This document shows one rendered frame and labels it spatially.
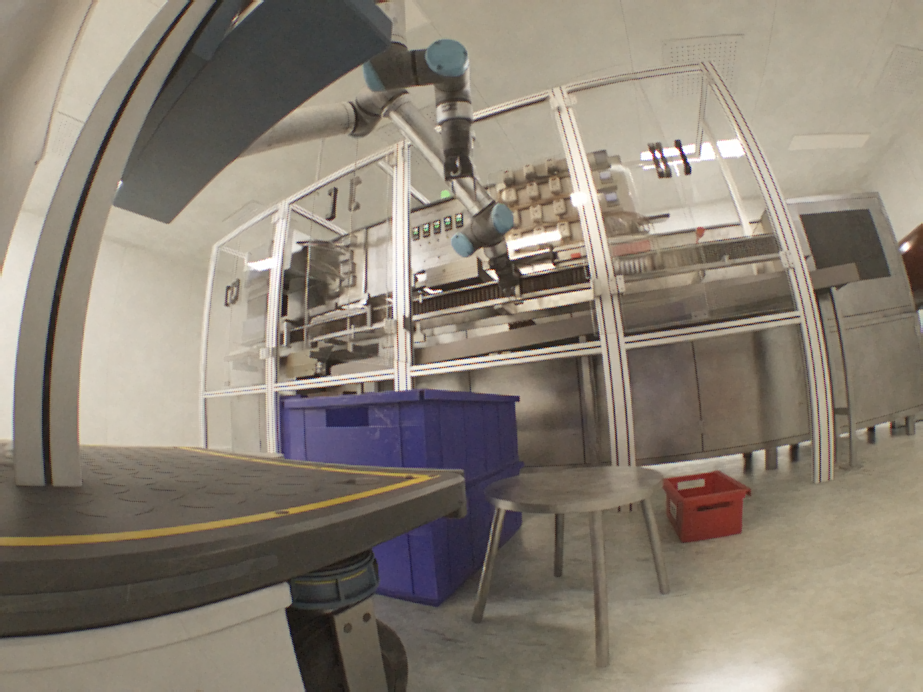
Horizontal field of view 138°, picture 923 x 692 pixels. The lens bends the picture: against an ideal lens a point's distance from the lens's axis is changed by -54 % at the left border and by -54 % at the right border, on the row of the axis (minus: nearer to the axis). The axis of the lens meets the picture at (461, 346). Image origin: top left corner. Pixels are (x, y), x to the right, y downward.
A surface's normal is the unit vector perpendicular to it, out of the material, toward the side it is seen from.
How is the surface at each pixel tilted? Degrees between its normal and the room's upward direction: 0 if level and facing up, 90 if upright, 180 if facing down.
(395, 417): 90
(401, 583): 90
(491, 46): 180
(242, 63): 180
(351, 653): 90
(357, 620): 90
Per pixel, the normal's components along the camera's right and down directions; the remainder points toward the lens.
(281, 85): 0.07, 0.98
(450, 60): 0.05, 0.24
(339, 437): -0.42, -0.14
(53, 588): 0.88, -0.14
